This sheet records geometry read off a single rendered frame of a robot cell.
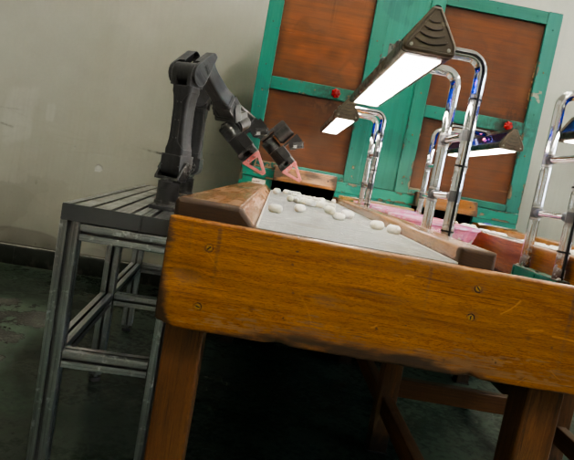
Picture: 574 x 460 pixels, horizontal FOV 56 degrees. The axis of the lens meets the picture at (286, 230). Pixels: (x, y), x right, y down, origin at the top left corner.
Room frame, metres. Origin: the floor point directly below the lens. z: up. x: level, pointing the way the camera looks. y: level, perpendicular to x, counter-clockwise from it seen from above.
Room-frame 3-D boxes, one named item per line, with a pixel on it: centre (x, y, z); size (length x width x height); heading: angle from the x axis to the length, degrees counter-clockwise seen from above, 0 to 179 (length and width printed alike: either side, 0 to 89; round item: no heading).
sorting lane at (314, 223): (1.68, -0.07, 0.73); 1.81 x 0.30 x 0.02; 2
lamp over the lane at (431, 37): (1.15, -0.15, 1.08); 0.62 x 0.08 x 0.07; 2
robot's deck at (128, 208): (1.88, 0.14, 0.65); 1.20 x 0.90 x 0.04; 7
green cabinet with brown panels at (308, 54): (2.87, -0.40, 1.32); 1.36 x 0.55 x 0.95; 92
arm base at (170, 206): (1.55, 0.35, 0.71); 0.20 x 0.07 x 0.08; 7
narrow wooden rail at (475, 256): (1.69, -0.25, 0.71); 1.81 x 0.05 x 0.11; 2
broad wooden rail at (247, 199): (1.68, 0.14, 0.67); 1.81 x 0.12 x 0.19; 2
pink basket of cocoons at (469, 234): (1.58, -0.42, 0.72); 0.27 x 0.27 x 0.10
